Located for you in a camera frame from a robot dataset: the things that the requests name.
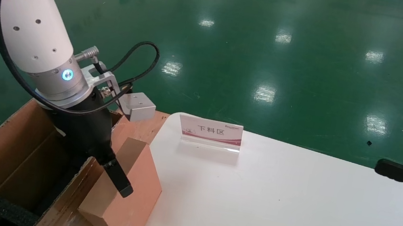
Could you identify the acrylic sign with Chinese text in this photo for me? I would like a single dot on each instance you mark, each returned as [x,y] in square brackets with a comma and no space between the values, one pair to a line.
[210,131]

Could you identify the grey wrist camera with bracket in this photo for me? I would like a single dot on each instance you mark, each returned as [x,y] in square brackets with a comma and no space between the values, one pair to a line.
[139,106]

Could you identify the small cardboard box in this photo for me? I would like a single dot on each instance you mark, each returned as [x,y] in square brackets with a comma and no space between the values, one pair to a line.
[133,200]

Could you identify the black foam pad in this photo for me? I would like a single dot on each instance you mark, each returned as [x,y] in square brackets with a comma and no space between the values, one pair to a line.
[10,214]

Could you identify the small black floor scrap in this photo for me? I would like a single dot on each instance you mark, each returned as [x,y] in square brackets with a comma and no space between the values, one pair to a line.
[369,143]

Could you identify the plywood board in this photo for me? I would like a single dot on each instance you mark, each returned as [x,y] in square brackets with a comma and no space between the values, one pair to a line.
[147,128]

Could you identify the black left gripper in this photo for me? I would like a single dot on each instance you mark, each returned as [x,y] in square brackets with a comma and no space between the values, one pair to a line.
[90,127]

